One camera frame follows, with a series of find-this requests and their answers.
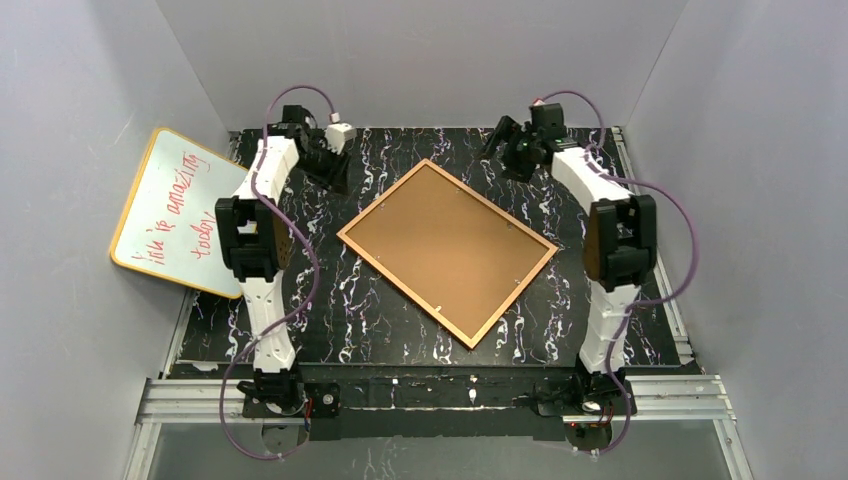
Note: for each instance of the wooden picture frame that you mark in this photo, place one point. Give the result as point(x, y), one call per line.
point(371, 258)

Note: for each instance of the whiteboard with red writing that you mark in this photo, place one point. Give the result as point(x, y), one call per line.
point(168, 227)

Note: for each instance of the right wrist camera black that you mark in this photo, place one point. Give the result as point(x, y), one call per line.
point(547, 121)

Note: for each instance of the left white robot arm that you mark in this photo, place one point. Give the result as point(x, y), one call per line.
point(255, 240)

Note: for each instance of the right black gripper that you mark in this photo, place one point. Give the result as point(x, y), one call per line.
point(515, 147)

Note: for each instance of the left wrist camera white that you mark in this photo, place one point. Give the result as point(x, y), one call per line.
point(338, 133)

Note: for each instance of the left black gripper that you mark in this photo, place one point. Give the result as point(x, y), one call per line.
point(327, 168)

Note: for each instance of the aluminium rail base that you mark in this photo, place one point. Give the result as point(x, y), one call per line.
point(437, 428)

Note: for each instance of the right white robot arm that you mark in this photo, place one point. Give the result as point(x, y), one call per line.
point(619, 245)

